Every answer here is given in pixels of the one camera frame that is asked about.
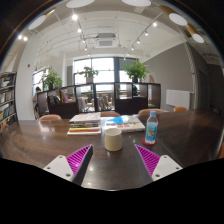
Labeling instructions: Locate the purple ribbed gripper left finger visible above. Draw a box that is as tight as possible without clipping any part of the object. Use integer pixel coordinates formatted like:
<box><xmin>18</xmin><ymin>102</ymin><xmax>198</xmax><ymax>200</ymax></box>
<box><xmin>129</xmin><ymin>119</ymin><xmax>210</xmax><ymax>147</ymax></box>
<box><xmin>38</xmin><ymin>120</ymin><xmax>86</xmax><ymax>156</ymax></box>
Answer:
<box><xmin>44</xmin><ymin>145</ymin><xmax>93</xmax><ymax>186</ymax></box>

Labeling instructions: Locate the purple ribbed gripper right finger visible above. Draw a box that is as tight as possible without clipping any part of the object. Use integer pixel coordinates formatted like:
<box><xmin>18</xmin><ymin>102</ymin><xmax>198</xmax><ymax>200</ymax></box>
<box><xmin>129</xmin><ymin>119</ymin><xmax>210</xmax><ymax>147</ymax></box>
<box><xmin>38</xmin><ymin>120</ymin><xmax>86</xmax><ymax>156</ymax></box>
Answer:
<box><xmin>135</xmin><ymin>145</ymin><xmax>182</xmax><ymax>181</ymax></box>

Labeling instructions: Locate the clear plastic water bottle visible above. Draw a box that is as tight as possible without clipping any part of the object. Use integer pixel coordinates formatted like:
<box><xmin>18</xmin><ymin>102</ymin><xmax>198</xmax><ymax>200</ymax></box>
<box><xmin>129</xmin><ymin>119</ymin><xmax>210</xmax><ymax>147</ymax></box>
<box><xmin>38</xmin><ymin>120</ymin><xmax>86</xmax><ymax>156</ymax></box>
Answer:
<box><xmin>145</xmin><ymin>111</ymin><xmax>158</xmax><ymax>143</ymax></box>

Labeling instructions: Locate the red round coaster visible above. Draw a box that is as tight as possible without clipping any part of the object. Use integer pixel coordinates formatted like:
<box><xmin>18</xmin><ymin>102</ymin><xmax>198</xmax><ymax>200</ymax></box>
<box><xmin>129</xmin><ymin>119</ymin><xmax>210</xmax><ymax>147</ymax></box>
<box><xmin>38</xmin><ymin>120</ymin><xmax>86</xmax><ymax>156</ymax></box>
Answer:
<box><xmin>141</xmin><ymin>137</ymin><xmax>157</xmax><ymax>146</ymax></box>

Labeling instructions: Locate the stack of books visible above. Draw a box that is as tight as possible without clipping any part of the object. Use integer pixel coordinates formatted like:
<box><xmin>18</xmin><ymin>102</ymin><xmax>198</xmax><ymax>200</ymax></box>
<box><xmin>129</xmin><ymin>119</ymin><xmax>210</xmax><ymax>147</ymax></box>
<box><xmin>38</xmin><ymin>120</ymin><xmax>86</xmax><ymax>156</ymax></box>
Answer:
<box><xmin>67</xmin><ymin>112</ymin><xmax>101</xmax><ymax>135</ymax></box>

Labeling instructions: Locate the large colourful flat book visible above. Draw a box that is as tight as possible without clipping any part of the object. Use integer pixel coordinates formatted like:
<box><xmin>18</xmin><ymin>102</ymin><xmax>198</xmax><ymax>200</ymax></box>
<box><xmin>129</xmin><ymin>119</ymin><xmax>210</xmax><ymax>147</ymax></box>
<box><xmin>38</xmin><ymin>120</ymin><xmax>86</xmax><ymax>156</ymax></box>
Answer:
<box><xmin>105</xmin><ymin>115</ymin><xmax>145</xmax><ymax>132</ymax></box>

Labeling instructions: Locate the left tan chair back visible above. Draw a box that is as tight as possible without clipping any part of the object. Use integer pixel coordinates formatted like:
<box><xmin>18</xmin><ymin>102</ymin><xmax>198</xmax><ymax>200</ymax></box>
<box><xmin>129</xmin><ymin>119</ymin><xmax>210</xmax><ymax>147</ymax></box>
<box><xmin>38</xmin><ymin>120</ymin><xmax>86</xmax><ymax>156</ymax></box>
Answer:
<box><xmin>39</xmin><ymin>114</ymin><xmax>62</xmax><ymax>121</ymax></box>

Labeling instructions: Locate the tan chair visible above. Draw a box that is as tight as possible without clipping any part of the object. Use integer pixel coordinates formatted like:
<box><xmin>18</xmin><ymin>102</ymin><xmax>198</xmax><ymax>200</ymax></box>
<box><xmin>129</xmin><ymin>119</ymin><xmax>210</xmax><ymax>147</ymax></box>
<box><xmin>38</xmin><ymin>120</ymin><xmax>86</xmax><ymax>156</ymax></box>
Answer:
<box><xmin>137</xmin><ymin>108</ymin><xmax>166</xmax><ymax>116</ymax></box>
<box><xmin>39</xmin><ymin>114</ymin><xmax>62</xmax><ymax>121</ymax></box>

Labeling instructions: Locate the middle tan chair back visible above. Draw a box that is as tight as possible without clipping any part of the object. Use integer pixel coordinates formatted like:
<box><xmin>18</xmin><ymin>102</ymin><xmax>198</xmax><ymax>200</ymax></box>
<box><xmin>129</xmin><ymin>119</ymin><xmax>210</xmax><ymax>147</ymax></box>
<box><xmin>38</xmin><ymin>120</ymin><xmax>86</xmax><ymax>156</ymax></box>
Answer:
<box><xmin>137</xmin><ymin>108</ymin><xmax>166</xmax><ymax>116</ymax></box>

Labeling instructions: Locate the orange chair back far right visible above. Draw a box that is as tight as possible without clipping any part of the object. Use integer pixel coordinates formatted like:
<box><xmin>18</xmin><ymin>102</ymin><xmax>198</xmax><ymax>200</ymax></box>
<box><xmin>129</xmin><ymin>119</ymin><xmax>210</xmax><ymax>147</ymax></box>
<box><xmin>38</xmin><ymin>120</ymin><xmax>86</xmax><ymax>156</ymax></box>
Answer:
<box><xmin>174</xmin><ymin>107</ymin><xmax>188</xmax><ymax>112</ymax></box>

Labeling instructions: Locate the orange chair at right edge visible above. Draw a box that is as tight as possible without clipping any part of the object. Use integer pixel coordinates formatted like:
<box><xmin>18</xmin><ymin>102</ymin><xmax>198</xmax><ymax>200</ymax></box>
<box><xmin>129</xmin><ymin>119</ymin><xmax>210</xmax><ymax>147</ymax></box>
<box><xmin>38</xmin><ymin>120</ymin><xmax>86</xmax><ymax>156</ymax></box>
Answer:
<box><xmin>217</xmin><ymin>141</ymin><xmax>224</xmax><ymax>159</ymax></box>

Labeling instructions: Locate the white radiator panel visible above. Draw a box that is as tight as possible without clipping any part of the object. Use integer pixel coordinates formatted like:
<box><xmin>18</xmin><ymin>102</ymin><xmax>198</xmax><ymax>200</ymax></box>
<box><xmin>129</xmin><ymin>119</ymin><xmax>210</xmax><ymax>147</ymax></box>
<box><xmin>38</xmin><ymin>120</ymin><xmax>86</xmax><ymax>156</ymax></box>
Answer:
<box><xmin>166</xmin><ymin>89</ymin><xmax>190</xmax><ymax>108</ymax></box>

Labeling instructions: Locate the dark wooden shelf unit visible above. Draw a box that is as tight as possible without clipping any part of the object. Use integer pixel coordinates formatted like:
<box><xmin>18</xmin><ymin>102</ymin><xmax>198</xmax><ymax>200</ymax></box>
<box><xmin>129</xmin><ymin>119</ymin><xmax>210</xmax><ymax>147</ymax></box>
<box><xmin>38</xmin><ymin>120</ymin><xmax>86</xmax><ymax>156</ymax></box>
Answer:
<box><xmin>37</xmin><ymin>82</ymin><xmax>161</xmax><ymax>119</ymax></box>

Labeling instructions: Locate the left potted green plant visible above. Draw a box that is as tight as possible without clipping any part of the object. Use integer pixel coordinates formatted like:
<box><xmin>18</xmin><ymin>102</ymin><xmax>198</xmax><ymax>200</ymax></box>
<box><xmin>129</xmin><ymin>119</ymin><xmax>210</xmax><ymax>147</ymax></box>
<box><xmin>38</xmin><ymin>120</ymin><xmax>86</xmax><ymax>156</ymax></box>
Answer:
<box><xmin>42</xmin><ymin>69</ymin><xmax>62</xmax><ymax>90</ymax></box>

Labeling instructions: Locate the potted green plant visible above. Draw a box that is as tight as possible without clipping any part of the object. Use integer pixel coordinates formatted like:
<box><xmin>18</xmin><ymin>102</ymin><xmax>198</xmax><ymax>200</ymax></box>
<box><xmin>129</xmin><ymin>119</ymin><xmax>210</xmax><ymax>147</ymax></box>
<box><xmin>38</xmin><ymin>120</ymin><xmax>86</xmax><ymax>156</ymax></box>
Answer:
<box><xmin>42</xmin><ymin>69</ymin><xmax>62</xmax><ymax>90</ymax></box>
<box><xmin>124</xmin><ymin>61</ymin><xmax>149</xmax><ymax>82</ymax></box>
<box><xmin>79</xmin><ymin>66</ymin><xmax>99</xmax><ymax>84</ymax></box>

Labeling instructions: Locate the middle potted green plant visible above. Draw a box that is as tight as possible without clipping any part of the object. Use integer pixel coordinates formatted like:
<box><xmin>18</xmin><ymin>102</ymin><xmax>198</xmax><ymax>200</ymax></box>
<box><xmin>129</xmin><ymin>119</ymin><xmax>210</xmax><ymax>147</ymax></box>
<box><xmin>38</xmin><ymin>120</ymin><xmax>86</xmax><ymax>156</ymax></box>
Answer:
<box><xmin>79</xmin><ymin>66</ymin><xmax>99</xmax><ymax>84</ymax></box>

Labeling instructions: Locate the right potted green plant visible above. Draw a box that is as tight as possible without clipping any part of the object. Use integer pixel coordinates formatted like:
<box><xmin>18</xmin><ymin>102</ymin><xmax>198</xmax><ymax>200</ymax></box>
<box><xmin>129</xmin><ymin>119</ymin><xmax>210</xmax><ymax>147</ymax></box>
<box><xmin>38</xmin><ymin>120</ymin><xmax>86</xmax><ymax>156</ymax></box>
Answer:
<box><xmin>124</xmin><ymin>61</ymin><xmax>149</xmax><ymax>82</ymax></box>

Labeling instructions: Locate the ceiling air conditioner unit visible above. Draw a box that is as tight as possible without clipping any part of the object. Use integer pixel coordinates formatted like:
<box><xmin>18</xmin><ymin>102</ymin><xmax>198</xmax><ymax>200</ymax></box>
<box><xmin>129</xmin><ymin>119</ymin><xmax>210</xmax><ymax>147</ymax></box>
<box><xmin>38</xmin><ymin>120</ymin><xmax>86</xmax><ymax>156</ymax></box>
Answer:
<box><xmin>95</xmin><ymin>33</ymin><xmax>116</xmax><ymax>48</ymax></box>

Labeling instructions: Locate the gold pendant lamp far right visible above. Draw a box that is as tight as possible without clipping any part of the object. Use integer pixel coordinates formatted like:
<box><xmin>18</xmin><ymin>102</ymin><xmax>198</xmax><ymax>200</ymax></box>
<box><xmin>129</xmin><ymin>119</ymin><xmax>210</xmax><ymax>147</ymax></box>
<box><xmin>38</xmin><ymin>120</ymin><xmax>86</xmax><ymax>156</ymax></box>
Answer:
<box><xmin>186</xmin><ymin>23</ymin><xmax>204</xmax><ymax>43</ymax></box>

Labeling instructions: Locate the gold pendant lamp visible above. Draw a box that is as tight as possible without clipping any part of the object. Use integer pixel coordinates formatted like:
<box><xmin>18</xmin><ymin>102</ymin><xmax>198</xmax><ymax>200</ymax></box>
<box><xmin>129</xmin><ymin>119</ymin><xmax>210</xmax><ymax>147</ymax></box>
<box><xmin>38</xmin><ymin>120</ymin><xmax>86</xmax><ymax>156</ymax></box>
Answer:
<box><xmin>160</xmin><ymin>5</ymin><xmax>187</xmax><ymax>26</ymax></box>
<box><xmin>186</xmin><ymin>23</ymin><xmax>204</xmax><ymax>43</ymax></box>

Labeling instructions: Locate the round pendant lamp far left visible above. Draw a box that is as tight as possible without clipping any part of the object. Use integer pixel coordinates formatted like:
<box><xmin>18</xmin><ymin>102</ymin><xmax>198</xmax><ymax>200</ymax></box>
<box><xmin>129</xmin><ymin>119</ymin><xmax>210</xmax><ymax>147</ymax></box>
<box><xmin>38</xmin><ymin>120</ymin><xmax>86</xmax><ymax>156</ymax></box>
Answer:
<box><xmin>28</xmin><ymin>9</ymin><xmax>54</xmax><ymax>30</ymax></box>

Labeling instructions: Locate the round pendant lamp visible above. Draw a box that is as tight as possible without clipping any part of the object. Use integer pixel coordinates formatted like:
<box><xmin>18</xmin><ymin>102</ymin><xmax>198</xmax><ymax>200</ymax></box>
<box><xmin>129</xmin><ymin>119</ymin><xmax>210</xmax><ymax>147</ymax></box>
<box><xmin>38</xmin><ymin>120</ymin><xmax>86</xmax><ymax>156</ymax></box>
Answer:
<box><xmin>121</xmin><ymin>0</ymin><xmax>151</xmax><ymax>7</ymax></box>
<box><xmin>66</xmin><ymin>0</ymin><xmax>95</xmax><ymax>8</ymax></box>
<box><xmin>28</xmin><ymin>9</ymin><xmax>54</xmax><ymax>30</ymax></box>

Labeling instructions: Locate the round pendant lamp centre left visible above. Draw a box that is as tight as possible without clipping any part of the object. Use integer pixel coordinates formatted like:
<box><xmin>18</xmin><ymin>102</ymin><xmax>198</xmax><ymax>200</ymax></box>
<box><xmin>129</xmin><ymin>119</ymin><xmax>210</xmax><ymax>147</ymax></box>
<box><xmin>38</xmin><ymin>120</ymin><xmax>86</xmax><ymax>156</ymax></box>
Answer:
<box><xmin>66</xmin><ymin>0</ymin><xmax>95</xmax><ymax>8</ymax></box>

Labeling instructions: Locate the round pendant lamp centre right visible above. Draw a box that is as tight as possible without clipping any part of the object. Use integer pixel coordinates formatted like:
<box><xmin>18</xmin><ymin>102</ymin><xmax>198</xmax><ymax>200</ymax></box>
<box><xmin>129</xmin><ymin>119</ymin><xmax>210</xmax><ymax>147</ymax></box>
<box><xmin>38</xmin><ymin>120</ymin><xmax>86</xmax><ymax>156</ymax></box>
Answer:
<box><xmin>121</xmin><ymin>0</ymin><xmax>151</xmax><ymax>7</ymax></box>

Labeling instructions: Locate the bookshelf at left wall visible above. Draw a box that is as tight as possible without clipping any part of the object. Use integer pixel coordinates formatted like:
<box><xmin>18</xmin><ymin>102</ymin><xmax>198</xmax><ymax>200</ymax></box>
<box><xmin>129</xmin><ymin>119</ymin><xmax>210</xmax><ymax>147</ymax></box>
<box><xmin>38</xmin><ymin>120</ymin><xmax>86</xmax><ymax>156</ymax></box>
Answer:
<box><xmin>0</xmin><ymin>72</ymin><xmax>17</xmax><ymax>130</ymax></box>

